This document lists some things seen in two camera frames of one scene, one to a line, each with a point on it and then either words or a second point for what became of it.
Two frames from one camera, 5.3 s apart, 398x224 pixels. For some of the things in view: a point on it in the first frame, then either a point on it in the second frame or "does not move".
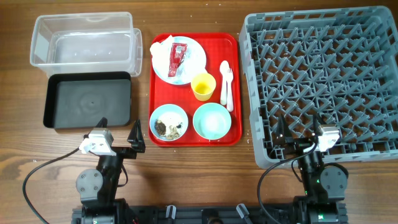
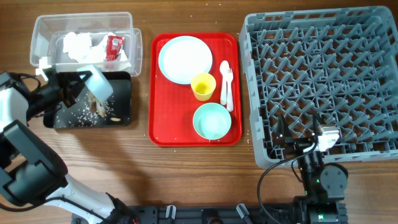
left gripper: x=135 y=139 → x=63 y=82
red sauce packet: x=177 y=53 → x=114 y=44
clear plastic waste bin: x=87 y=43 does not move
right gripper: x=296 y=144 does not move
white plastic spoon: x=224 y=68 does not move
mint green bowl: x=212 y=121 does not move
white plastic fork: x=229 y=94 does not move
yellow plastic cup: x=203 y=85 does not move
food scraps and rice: x=170 y=133 → x=86 y=112
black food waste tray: x=81 y=100 does not move
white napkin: x=161 y=53 → x=78 y=46
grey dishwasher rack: x=339 y=65 does not move
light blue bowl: x=168 y=122 → x=97 y=83
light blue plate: x=194 y=61 does not move
